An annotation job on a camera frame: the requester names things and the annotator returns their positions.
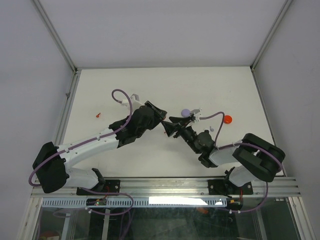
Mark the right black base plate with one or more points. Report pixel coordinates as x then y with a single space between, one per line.
219 187

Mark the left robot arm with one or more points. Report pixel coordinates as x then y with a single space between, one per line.
55 168

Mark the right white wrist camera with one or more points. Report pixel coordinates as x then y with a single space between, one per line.
196 114

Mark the aluminium front rail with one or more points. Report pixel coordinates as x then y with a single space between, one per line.
281 187

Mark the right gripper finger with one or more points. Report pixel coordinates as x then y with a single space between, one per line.
182 120
172 129

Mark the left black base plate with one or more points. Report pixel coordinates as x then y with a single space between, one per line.
110 186

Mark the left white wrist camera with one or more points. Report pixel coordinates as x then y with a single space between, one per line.
135 102

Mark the purple charging case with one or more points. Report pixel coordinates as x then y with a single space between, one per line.
185 113

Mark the slotted cable duct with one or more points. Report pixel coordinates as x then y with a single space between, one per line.
139 202

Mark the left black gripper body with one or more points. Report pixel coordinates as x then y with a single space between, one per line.
153 123

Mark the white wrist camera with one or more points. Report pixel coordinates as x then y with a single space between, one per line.
196 114
135 102

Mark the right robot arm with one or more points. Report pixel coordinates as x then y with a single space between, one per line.
258 159

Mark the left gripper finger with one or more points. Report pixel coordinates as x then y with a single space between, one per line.
158 117
157 111

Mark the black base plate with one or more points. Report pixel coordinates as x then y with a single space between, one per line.
219 187
110 186

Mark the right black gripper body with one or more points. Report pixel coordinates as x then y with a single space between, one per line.
188 135

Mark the small green-lit circuit board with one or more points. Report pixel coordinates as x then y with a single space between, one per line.
96 202

